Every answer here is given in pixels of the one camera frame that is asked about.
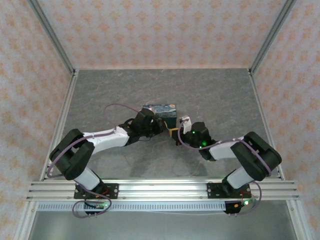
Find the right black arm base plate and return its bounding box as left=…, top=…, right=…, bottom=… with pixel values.
left=207, top=181, right=252, bottom=200

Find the left aluminium frame post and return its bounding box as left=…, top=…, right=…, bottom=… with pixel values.
left=26, top=0, right=76, bottom=76

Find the aluminium frame post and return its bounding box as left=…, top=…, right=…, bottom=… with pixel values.
left=249, top=0, right=298, bottom=74
left=26, top=0, right=76, bottom=76

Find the left controller board green light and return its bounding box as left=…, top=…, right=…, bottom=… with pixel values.
left=84, top=201, right=109, bottom=210

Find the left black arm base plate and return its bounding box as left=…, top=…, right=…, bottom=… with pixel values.
left=74, top=183, right=119, bottom=200

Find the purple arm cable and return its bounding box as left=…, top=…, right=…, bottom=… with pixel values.
left=176, top=119, right=273, bottom=216
left=46, top=103, right=142, bottom=218

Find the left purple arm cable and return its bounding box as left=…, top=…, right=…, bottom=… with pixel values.
left=46, top=103, right=142, bottom=218

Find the left aluminium table side rail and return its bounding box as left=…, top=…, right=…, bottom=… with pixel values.
left=39, top=69, right=80, bottom=181

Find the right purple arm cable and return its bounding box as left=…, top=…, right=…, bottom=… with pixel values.
left=176, top=119, right=273, bottom=216

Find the aluminium table side rail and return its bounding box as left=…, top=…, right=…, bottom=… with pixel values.
left=39, top=69, right=80, bottom=181
left=247, top=68, right=286, bottom=181

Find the right aluminium frame post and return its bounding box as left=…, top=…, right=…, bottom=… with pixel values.
left=249, top=0, right=298, bottom=74

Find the starry night painted tin box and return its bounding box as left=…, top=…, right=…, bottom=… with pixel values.
left=142, top=102, right=179, bottom=129

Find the controller board green light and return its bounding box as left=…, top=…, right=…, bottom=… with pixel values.
left=224, top=198, right=258, bottom=216
left=84, top=201, right=109, bottom=210

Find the long aluminium mounting rail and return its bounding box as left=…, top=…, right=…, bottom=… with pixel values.
left=26, top=178, right=300, bottom=201

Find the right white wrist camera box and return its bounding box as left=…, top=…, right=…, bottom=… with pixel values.
left=179, top=114, right=193, bottom=135

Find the right aluminium table side rail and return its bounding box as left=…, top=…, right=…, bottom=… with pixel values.
left=247, top=68, right=286, bottom=181

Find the right controller board green light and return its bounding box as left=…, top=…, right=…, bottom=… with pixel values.
left=224, top=198, right=258, bottom=216

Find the slotted white cable duct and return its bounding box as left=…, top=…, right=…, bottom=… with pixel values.
left=37, top=201, right=227, bottom=212

